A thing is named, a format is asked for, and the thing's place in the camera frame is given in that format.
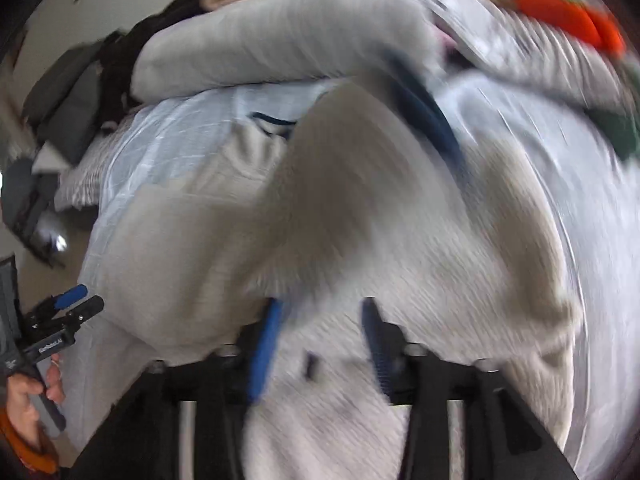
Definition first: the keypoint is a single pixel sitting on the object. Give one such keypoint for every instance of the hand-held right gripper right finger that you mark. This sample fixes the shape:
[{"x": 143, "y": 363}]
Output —
[{"x": 377, "y": 350}]

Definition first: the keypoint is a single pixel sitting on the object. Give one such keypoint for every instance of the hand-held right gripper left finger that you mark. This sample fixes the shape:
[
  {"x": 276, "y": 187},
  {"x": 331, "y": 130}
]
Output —
[{"x": 265, "y": 350}]

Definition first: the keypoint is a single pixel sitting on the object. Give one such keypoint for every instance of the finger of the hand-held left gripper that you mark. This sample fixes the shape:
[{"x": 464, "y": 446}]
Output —
[
  {"x": 85, "y": 307},
  {"x": 70, "y": 296}
]

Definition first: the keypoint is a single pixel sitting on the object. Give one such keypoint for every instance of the white fleece jacket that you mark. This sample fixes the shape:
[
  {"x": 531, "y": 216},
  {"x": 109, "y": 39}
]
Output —
[{"x": 350, "y": 210}]

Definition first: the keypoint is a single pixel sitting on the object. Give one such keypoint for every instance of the person's left forearm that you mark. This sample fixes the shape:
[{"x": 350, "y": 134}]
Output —
[{"x": 25, "y": 457}]

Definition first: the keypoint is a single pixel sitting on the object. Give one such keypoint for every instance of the pile of black clothes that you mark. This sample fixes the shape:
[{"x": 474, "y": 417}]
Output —
[{"x": 120, "y": 60}]

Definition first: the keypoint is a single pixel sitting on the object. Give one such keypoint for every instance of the person's left hand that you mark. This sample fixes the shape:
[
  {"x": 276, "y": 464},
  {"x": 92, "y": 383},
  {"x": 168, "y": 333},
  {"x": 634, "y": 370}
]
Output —
[{"x": 22, "y": 410}]

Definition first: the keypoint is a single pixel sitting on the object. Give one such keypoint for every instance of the grey gingham cloth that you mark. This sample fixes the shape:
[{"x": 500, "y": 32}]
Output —
[{"x": 85, "y": 175}]

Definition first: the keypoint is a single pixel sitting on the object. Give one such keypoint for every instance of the light blue checked bedsheet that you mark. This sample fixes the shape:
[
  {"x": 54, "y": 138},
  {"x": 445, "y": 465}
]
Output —
[{"x": 165, "y": 130}]

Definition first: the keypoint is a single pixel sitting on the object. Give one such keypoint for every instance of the grey padded jacket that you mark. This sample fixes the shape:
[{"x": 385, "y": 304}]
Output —
[{"x": 65, "y": 95}]

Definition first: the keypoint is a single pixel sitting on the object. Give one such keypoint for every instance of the grey folded duvet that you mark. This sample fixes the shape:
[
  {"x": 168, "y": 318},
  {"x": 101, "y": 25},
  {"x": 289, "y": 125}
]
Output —
[{"x": 275, "y": 35}]

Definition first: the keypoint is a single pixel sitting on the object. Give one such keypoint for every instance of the pink cloth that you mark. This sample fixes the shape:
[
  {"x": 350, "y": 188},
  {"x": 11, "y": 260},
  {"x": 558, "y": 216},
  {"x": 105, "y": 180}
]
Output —
[{"x": 447, "y": 37}]

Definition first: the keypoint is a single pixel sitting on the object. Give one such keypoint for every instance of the green snowflake pillow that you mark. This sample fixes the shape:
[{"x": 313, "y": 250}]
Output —
[{"x": 620, "y": 130}]

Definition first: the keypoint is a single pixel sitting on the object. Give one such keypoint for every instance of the white patterned pillow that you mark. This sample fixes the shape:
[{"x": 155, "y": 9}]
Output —
[{"x": 500, "y": 30}]

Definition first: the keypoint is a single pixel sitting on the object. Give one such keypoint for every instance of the orange pumpkin cushion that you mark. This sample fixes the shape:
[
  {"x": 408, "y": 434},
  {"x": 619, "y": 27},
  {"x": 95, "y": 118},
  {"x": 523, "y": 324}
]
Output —
[{"x": 565, "y": 15}]

